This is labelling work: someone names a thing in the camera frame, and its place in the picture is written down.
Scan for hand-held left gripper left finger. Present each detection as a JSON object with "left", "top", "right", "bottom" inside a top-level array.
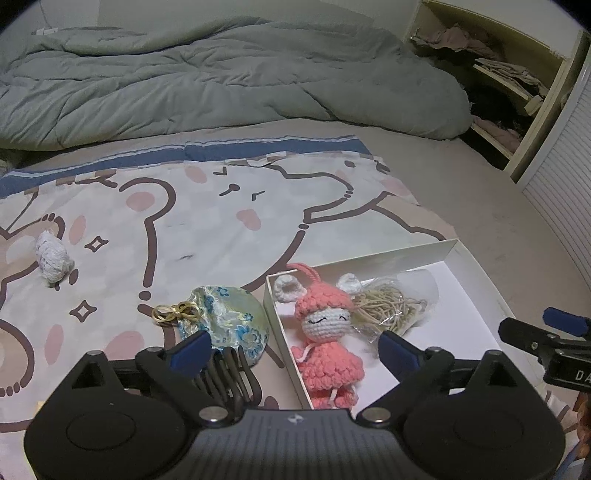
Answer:
[{"left": 46, "top": 330, "right": 245, "bottom": 426}]

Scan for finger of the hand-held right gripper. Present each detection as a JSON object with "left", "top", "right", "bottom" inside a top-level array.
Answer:
[
  {"left": 499, "top": 318, "right": 563, "bottom": 355},
  {"left": 542, "top": 306, "right": 591, "bottom": 337}
]

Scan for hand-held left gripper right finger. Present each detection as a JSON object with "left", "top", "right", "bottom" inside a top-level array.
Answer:
[{"left": 356, "top": 329, "right": 548, "bottom": 426}]

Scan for black hair claw clip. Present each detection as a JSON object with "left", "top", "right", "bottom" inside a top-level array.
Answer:
[{"left": 196, "top": 344, "right": 262, "bottom": 412}]

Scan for white cardboard box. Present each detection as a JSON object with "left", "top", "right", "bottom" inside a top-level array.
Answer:
[{"left": 263, "top": 239, "right": 555, "bottom": 411}]

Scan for white lace ribbon bundle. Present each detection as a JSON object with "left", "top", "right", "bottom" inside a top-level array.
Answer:
[{"left": 36, "top": 230, "right": 76, "bottom": 289}]

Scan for pink crochet bunny doll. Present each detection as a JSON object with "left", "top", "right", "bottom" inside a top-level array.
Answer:
[{"left": 273, "top": 263, "right": 366, "bottom": 411}]

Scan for bear printed blanket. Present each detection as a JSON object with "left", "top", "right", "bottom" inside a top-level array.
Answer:
[{"left": 0, "top": 135, "right": 575, "bottom": 480}]

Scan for white louvred door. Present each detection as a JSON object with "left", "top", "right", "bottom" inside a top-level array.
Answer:
[{"left": 515, "top": 46, "right": 591, "bottom": 301}]

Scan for pink folded clothes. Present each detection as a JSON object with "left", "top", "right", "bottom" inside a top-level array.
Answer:
[{"left": 473, "top": 115, "right": 523, "bottom": 151}]

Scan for cream wardrobe shelf unit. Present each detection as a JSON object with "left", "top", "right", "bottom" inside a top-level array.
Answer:
[{"left": 409, "top": 0, "right": 588, "bottom": 185}]

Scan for dark clothes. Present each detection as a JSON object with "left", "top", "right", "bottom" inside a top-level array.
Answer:
[{"left": 462, "top": 87, "right": 528, "bottom": 131}]

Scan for beige folded clothes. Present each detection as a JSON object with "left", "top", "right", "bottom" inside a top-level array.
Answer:
[{"left": 475, "top": 58, "right": 546, "bottom": 99}]

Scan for grey duvet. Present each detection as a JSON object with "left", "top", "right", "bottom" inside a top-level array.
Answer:
[{"left": 0, "top": 16, "right": 474, "bottom": 151}]

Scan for pink crumpled clothes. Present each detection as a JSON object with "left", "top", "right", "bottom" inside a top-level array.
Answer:
[{"left": 411, "top": 25, "right": 505, "bottom": 64}]

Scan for bag of beige cords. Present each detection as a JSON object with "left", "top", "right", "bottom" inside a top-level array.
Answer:
[{"left": 350, "top": 270, "right": 439, "bottom": 357}]

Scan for floral silk drawstring pouch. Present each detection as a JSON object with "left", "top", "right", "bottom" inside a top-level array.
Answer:
[{"left": 151, "top": 285, "right": 272, "bottom": 368}]

